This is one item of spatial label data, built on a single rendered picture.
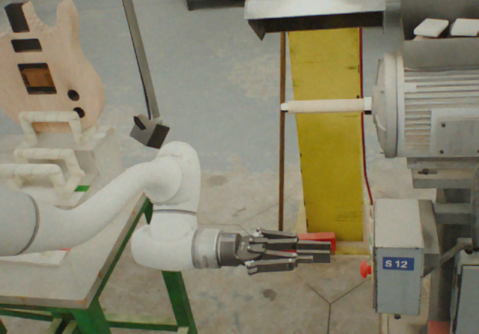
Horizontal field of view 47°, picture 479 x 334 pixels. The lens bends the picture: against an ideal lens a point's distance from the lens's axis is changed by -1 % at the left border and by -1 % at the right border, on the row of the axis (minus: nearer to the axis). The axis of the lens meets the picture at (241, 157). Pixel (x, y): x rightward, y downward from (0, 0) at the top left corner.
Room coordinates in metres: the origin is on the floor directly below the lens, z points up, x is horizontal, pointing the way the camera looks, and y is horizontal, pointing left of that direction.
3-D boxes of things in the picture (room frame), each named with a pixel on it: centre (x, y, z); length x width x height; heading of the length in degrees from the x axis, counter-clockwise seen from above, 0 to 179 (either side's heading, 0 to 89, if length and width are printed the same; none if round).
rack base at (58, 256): (1.24, 0.63, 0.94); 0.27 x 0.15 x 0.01; 73
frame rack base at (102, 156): (1.53, 0.54, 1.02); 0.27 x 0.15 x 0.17; 73
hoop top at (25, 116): (1.50, 0.55, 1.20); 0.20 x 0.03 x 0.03; 72
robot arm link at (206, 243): (0.95, 0.10, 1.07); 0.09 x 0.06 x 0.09; 164
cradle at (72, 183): (1.36, 0.49, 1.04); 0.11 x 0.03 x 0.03; 163
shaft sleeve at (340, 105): (1.18, -0.22, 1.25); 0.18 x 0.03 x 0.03; 74
